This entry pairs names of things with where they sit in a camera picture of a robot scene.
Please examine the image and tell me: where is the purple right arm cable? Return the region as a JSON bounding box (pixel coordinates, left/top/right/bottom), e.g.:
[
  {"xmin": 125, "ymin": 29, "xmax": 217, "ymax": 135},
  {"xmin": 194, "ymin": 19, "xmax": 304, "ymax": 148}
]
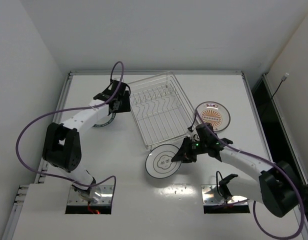
[{"xmin": 187, "ymin": 109, "xmax": 306, "ymax": 239}]

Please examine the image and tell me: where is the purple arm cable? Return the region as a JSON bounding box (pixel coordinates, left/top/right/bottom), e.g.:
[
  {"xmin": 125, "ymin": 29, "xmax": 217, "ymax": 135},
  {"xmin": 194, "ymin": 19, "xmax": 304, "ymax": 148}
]
[
  {"xmin": 187, "ymin": 109, "xmax": 306, "ymax": 239},
  {"xmin": 15, "ymin": 61, "xmax": 126, "ymax": 198}
]

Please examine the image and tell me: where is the black wall cable white plug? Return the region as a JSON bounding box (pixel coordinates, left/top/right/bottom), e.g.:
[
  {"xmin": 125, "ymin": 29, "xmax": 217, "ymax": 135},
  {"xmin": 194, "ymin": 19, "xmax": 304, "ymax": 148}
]
[{"xmin": 270, "ymin": 72, "xmax": 290, "ymax": 101}]

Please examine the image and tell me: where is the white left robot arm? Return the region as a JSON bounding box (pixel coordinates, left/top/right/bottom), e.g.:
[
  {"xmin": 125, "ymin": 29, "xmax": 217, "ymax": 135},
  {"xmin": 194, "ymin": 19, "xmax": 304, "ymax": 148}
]
[{"xmin": 42, "ymin": 80, "xmax": 131, "ymax": 202}]

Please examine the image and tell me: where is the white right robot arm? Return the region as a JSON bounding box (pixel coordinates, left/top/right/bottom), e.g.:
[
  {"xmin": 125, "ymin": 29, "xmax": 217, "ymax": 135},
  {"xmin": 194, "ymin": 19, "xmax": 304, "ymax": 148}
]
[{"xmin": 171, "ymin": 123, "xmax": 301, "ymax": 218}]

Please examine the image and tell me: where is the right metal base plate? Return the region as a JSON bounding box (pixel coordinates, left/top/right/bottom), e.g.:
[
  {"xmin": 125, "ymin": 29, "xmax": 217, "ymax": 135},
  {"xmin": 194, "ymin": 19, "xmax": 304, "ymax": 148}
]
[{"xmin": 201, "ymin": 184, "xmax": 248, "ymax": 207}]

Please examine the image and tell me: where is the metal base plate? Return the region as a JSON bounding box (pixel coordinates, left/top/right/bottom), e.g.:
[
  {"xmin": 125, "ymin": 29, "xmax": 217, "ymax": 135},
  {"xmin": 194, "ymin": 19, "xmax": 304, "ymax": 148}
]
[
  {"xmin": 67, "ymin": 185, "xmax": 114, "ymax": 206},
  {"xmin": 201, "ymin": 184, "xmax": 248, "ymax": 207}
]

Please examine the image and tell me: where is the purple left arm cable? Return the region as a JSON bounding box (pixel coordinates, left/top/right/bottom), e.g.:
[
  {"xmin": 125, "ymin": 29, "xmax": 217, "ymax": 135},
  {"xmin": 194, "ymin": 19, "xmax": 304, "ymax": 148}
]
[{"xmin": 15, "ymin": 61, "xmax": 126, "ymax": 198}]

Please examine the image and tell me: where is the black line patterned plate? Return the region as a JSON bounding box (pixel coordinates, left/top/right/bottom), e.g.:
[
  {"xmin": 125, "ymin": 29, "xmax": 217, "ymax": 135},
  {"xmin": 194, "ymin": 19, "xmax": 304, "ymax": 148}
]
[{"xmin": 145, "ymin": 144, "xmax": 182, "ymax": 179}]

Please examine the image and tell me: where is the orange patterned white plate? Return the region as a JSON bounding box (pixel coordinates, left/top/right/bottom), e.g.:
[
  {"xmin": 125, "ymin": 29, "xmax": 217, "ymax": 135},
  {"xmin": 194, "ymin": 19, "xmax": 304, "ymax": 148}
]
[{"xmin": 195, "ymin": 101, "xmax": 231, "ymax": 133}]

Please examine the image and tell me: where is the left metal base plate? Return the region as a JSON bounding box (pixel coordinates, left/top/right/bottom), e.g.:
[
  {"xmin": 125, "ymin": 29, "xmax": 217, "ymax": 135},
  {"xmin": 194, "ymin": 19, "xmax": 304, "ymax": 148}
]
[{"xmin": 67, "ymin": 185, "xmax": 114, "ymax": 206}]

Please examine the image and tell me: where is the green rimmed white plate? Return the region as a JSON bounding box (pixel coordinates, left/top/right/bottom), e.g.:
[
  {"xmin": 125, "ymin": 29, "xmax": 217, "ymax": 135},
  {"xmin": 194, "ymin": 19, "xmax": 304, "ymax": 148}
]
[{"xmin": 92, "ymin": 113, "xmax": 116, "ymax": 128}]

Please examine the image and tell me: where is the metal wire dish rack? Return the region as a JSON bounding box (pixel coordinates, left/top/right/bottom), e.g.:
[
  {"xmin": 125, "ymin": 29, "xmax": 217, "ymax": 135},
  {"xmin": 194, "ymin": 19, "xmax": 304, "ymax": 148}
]
[{"xmin": 128, "ymin": 71, "xmax": 194, "ymax": 150}]

